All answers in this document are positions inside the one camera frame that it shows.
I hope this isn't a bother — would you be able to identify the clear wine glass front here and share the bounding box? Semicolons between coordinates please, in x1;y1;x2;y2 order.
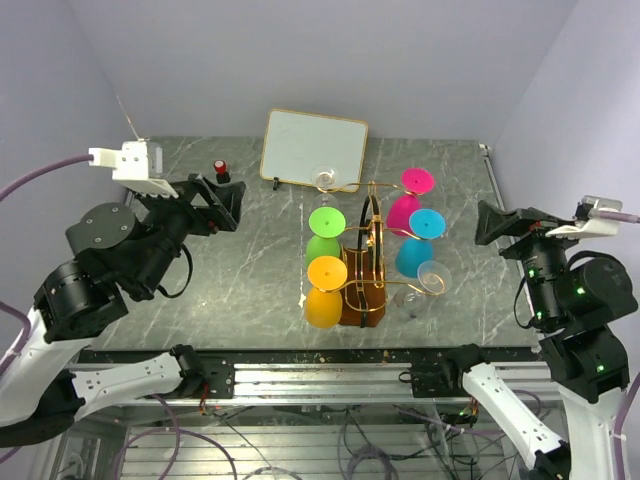
392;260;453;323

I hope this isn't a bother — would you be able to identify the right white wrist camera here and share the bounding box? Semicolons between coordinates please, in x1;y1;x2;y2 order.
545;195;623;240

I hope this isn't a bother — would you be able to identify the red black stamp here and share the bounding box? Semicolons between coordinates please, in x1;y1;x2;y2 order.
213;159;231;184

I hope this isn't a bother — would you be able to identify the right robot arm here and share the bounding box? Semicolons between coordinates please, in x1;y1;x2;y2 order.
440;195;639;479

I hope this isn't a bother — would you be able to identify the clear wine glass back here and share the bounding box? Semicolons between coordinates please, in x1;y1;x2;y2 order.
310;166;339;209

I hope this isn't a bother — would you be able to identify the blue wine glass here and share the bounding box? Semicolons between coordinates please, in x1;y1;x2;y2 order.
395;208;446;278

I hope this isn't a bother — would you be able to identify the aluminium frame rail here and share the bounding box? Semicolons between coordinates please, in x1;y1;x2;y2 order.
205;362;559;406

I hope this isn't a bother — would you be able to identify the pink wine glass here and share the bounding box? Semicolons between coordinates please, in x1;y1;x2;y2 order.
385;167;436;237

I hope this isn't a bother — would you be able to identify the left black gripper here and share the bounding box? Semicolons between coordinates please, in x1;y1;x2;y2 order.
135;170;247;294

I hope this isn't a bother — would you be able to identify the clear wine glass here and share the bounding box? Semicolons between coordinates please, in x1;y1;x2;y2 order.
392;260;453;323
310;166;339;209

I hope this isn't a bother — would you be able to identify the gold wire glass rack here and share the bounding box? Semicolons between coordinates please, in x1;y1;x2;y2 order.
331;181;416;329

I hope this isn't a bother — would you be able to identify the gold framed whiteboard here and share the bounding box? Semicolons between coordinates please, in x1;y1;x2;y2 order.
260;109;368;193

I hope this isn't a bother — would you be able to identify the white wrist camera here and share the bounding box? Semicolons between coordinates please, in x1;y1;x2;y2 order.
88;140;178;198
545;195;623;240

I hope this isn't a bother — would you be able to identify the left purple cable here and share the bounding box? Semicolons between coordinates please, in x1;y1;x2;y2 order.
0;154;94;204

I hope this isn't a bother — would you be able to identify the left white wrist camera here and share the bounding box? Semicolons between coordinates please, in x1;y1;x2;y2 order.
88;140;178;198

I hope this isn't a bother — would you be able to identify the purple cable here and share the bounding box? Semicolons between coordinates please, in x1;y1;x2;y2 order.
597;209;640;224
0;154;94;204

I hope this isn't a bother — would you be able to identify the orange wine glass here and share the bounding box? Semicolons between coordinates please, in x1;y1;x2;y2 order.
305;256;347;329

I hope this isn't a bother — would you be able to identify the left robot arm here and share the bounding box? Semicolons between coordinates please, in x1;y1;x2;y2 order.
1;174;246;448

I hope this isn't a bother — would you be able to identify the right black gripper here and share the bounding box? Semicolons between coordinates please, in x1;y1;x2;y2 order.
475;197;591;323

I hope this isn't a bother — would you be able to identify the green wine glass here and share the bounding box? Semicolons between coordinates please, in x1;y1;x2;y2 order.
305;206;346;266

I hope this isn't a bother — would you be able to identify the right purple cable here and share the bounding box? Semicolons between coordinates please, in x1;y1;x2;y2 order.
597;209;640;224

